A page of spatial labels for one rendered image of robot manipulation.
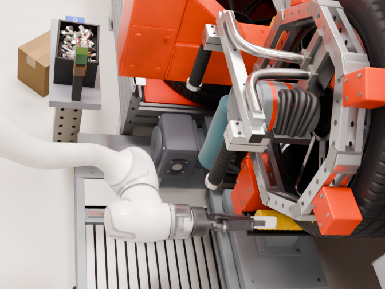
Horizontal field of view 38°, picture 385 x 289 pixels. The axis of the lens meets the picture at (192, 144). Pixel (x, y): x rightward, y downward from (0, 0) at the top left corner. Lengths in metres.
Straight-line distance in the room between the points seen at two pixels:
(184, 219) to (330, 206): 0.36
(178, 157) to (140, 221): 0.60
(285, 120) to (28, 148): 0.54
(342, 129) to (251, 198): 0.51
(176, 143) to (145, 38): 0.37
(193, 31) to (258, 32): 0.28
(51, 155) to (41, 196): 0.97
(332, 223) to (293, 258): 0.74
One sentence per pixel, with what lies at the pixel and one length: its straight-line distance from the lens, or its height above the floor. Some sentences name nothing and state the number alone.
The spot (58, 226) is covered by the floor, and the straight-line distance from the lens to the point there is 2.14.
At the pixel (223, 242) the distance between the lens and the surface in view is 2.05.
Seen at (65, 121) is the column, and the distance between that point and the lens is 2.26.
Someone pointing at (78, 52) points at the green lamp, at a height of 0.66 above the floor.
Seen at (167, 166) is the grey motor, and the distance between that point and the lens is 1.96.
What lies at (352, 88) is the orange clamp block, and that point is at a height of 1.10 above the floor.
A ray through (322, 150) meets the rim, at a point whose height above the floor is 0.79.
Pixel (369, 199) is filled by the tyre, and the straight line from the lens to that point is 1.33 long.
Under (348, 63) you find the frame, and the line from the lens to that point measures 1.27.
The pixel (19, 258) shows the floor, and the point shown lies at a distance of 2.07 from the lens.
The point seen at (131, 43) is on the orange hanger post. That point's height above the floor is 0.67.
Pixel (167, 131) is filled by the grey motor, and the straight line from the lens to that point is 1.95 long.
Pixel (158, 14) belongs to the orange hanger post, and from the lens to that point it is 1.77.
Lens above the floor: 1.81
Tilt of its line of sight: 47 degrees down
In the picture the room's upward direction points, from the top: 21 degrees clockwise
